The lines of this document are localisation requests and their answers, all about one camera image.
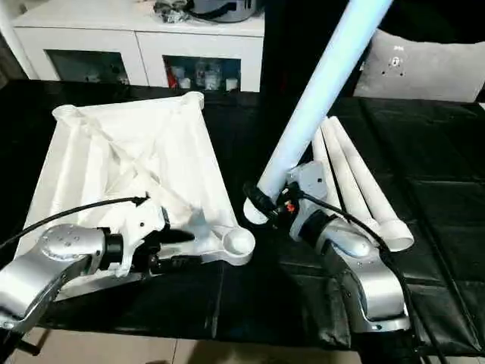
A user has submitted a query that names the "white plastic table top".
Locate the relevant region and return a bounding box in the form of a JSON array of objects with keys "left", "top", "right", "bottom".
[{"left": 17, "top": 90, "right": 255, "bottom": 300}]

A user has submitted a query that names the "white plastic table leg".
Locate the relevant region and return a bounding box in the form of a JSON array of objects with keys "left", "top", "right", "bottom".
[
  {"left": 320, "top": 120, "right": 383, "bottom": 238},
  {"left": 242, "top": 0, "right": 395, "bottom": 224},
  {"left": 311, "top": 127, "right": 342, "bottom": 209},
  {"left": 327, "top": 115, "right": 415, "bottom": 253}
]

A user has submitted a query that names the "black box with yellow label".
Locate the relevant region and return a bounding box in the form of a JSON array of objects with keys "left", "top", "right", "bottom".
[{"left": 261, "top": 0, "right": 380, "bottom": 99}]

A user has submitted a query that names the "black work mat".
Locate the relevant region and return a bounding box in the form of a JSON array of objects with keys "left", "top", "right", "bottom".
[{"left": 0, "top": 78, "right": 485, "bottom": 350}]

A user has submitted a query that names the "grey rounded device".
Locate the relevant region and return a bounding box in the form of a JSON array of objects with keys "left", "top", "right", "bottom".
[{"left": 189, "top": 0, "right": 263, "bottom": 24}]

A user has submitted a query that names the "grey cushion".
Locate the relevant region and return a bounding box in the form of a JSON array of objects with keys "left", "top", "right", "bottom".
[{"left": 352, "top": 29, "right": 485, "bottom": 102}]

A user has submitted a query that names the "white cabinet with glass doors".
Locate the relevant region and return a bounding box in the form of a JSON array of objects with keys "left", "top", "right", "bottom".
[{"left": 11, "top": 11, "right": 265, "bottom": 93}]

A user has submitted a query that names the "dark tangled small object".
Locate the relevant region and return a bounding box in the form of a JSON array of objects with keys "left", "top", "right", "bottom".
[{"left": 153, "top": 0, "right": 192, "bottom": 24}]

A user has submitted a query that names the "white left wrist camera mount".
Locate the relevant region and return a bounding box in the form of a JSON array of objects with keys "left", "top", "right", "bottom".
[{"left": 111, "top": 196, "right": 170, "bottom": 278}]

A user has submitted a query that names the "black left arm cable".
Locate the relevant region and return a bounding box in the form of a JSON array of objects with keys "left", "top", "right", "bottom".
[{"left": 0, "top": 193, "right": 151, "bottom": 247}]

